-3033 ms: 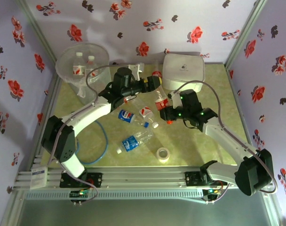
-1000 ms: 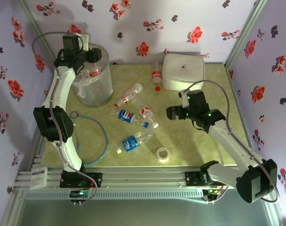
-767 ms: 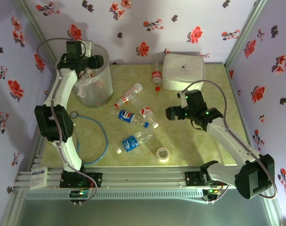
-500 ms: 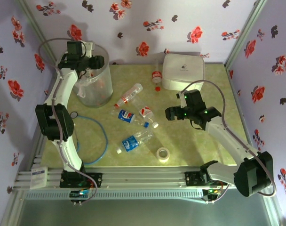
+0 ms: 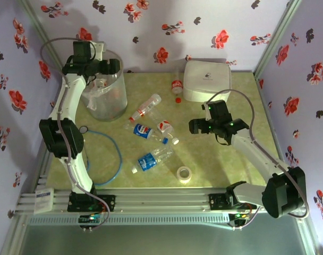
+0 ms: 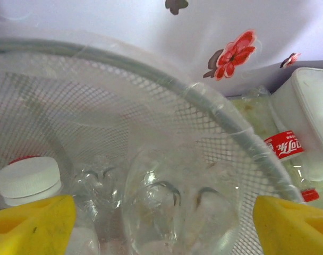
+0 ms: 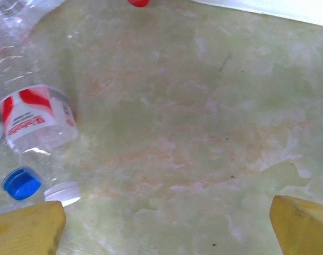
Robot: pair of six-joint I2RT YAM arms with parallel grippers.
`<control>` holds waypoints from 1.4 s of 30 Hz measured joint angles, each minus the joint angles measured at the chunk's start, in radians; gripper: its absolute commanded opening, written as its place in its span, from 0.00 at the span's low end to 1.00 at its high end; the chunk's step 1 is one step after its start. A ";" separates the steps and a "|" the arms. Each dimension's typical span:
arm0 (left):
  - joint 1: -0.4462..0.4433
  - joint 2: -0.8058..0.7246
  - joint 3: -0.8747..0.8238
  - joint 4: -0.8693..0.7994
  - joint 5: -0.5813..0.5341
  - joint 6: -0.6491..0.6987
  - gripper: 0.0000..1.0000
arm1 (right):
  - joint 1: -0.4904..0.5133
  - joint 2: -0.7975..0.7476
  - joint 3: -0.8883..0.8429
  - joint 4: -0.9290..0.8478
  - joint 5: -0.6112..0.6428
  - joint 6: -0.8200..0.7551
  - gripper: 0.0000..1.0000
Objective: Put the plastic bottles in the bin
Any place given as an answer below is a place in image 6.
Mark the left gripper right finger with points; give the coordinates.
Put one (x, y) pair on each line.
(297, 233)

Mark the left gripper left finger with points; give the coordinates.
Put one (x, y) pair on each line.
(23, 233)

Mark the clear white cap bottle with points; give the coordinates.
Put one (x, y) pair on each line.
(28, 178)

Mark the red label cola bottle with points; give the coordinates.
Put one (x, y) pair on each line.
(286, 146)

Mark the clear plastic bottle base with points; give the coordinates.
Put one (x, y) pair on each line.
(177, 217)

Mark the grey mesh waste bin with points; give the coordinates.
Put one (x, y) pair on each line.
(151, 111)

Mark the white zippered case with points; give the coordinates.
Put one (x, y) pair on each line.
(310, 111)

